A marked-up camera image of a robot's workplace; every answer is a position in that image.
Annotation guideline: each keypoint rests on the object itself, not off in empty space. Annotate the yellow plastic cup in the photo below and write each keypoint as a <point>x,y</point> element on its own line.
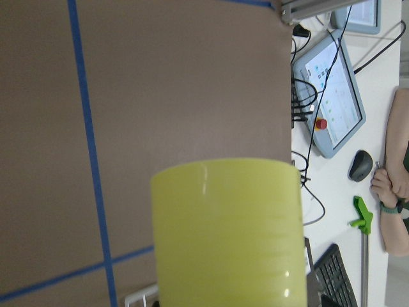
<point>229,232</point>

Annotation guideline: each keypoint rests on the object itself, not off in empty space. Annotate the blue teach pendant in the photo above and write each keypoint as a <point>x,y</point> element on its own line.
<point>328,95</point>
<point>363,17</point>

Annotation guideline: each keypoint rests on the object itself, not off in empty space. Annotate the black computer mouse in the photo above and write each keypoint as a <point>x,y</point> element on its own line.
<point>361,166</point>

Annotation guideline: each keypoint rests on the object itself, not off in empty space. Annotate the green plastic clamp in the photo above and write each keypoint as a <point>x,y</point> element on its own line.
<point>363,223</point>

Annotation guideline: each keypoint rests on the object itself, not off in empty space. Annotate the black keyboard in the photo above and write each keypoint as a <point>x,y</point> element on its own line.
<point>333,282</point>

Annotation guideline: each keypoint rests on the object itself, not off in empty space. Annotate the person in green shirt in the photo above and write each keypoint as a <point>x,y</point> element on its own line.
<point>390,182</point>

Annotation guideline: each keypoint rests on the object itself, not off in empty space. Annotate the white wire cup rack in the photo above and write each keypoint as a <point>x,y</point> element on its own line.
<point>147,296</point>

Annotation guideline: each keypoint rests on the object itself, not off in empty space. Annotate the aluminium frame post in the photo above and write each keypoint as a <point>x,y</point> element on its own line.
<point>293,12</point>

